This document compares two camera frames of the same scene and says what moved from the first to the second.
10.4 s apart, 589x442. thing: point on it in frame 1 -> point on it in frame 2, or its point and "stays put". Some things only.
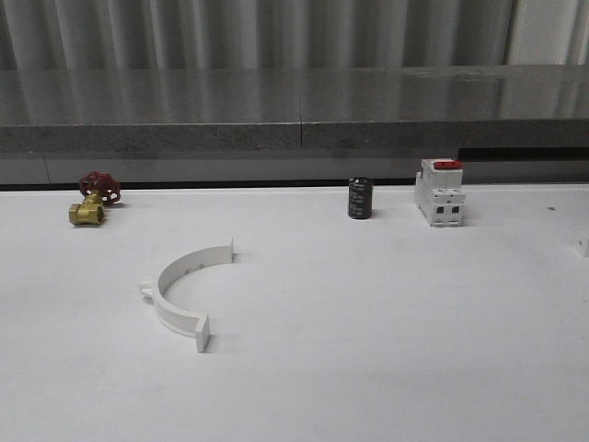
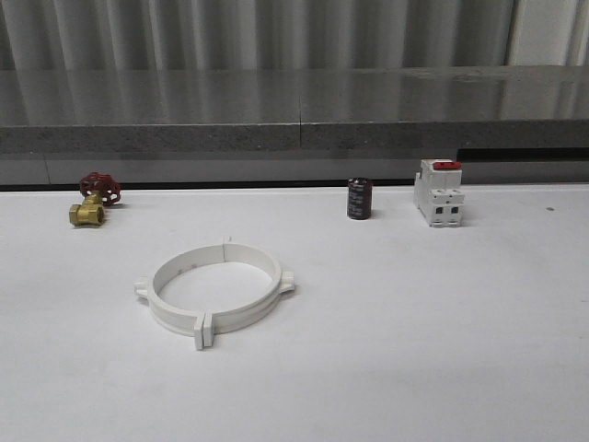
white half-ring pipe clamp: [582, 245] -> [283, 282]
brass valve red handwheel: [98, 190] stays put
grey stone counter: [283, 124] stays put
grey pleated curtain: [253, 34] stays put
